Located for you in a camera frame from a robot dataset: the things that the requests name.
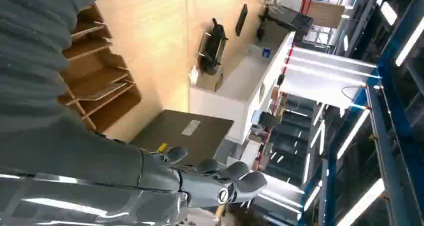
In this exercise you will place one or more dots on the wooden card sorting box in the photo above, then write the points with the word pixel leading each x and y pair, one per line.
pixel 99 68

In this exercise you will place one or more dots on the black flat device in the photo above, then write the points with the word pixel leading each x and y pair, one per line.
pixel 241 19

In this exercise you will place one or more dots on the grey laptop with stickers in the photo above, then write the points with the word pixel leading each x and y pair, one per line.
pixel 185 131

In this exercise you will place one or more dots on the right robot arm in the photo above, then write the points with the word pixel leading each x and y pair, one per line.
pixel 30 52

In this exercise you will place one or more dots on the black side table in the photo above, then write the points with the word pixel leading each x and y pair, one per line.
pixel 288 19

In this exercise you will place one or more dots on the small blue item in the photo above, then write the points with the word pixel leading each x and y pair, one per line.
pixel 266 52

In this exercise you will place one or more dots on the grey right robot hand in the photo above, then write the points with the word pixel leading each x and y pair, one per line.
pixel 99 171

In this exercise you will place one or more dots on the black router with antennas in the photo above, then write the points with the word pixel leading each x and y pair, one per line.
pixel 212 47

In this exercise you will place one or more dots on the white paper slip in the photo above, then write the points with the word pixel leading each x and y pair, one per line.
pixel 193 75

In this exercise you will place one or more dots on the white side table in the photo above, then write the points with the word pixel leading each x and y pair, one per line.
pixel 242 82

